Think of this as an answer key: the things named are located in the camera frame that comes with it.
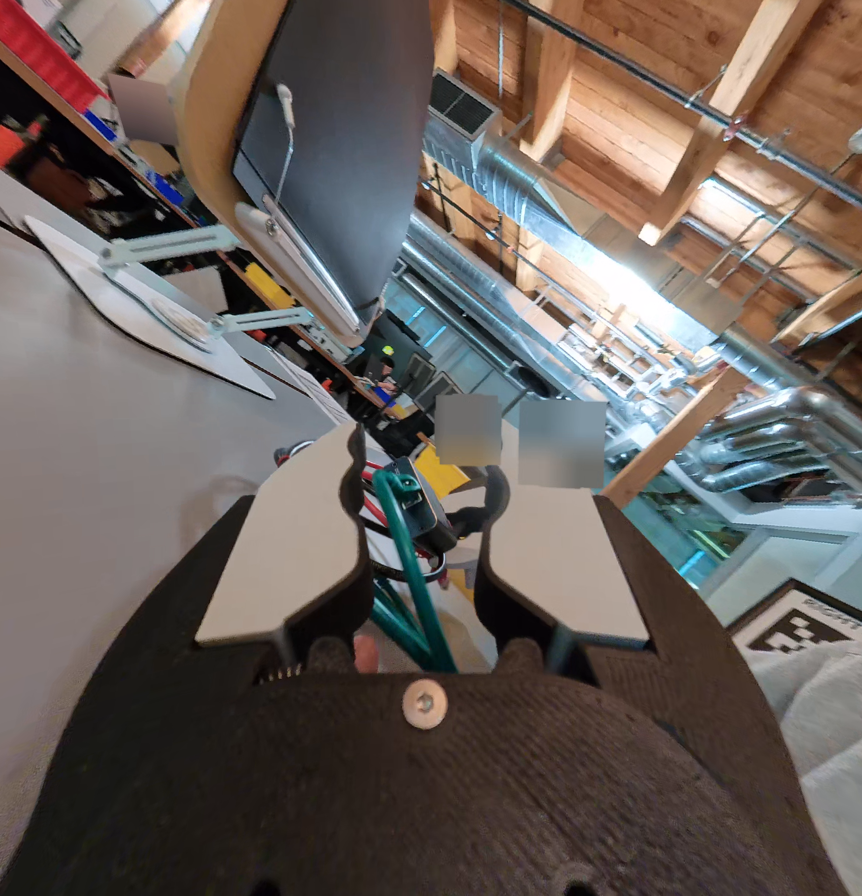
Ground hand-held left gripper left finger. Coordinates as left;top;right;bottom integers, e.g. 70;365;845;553
195;422;374;665

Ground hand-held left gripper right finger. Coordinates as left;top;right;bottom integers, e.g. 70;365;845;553
473;422;650;671

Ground red cable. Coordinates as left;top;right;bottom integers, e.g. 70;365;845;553
273;441;449;585

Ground black ethernet cable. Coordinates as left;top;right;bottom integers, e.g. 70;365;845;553
364;504;488;585

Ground green ethernet cable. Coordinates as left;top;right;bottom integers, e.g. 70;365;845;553
370;469;461;674

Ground black ethernet adapter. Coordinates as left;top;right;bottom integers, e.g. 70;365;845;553
391;455;461;555

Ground yellow plastic bin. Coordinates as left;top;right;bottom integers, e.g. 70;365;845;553
413;448;477;596

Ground grey desk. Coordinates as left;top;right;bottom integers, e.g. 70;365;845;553
0;161;502;896

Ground printed paper sheet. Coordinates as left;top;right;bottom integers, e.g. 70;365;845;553
263;346;358;427

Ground silver insulated pipes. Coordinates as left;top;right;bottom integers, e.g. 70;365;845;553
676;388;862;494

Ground black framed marker sign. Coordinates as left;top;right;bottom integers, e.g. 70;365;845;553
728;577;862;660

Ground red plastic bin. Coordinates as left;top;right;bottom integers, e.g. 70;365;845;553
0;0;109;106

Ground wooden post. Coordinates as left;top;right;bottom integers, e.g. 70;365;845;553
602;367;754;506

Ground black tablet with wooden frame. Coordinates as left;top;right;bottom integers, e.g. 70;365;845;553
175;0;432;349

